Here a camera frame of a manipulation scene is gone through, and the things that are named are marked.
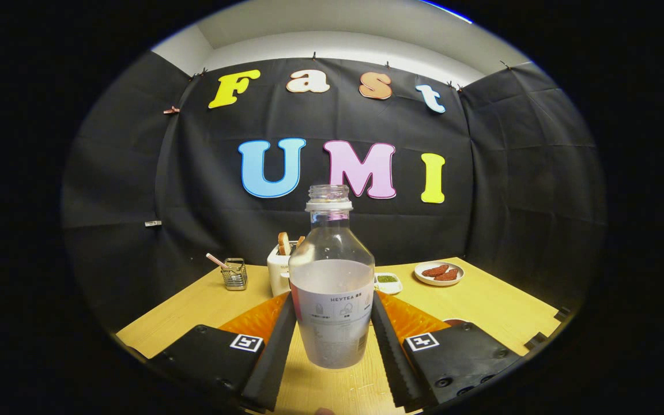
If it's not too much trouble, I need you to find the wooden table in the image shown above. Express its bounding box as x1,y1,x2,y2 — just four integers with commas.
116,256,563,415

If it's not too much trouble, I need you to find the black backdrop cloth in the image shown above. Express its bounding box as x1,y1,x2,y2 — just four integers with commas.
61,51,606,335

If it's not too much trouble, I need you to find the white toaster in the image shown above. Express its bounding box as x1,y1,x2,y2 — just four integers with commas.
267,242,298,297

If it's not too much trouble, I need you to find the small white seasoning dish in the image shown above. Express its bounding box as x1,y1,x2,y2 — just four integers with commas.
373,273,403,295

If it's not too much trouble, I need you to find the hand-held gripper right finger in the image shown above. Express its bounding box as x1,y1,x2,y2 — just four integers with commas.
369,290,523,413

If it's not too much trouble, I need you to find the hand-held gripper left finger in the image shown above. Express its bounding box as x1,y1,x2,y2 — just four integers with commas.
148,292,299,413

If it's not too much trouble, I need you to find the small metal wire basket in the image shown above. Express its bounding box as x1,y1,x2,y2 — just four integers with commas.
221,258,248,291

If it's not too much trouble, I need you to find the round white plate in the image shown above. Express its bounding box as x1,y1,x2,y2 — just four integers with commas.
414,261,465,287

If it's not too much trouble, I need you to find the clear plastic juice bottle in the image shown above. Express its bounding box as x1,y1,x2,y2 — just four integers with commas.
289,184,376,370

